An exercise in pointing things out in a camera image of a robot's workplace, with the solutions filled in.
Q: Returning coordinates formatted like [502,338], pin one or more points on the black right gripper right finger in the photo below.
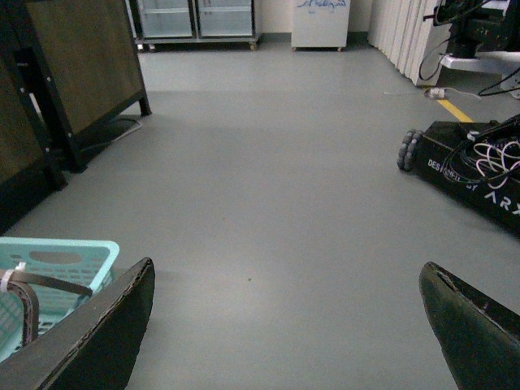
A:
[478,336]

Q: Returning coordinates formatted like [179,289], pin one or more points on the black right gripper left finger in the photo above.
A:
[96,346]

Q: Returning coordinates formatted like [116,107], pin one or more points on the light blue plastic basket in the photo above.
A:
[85,262]

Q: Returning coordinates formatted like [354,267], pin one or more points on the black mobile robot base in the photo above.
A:
[474,163]

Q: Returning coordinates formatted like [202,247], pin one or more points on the dark wooden display stand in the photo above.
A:
[67,69]

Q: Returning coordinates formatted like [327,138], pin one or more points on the stacked white panels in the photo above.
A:
[404,32]

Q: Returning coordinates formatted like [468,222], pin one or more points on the glass door refrigerator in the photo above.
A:
[160,23]

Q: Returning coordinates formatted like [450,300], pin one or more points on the white chest freezer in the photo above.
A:
[320,24]

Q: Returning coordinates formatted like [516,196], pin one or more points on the brown basket handle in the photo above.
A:
[19,282]

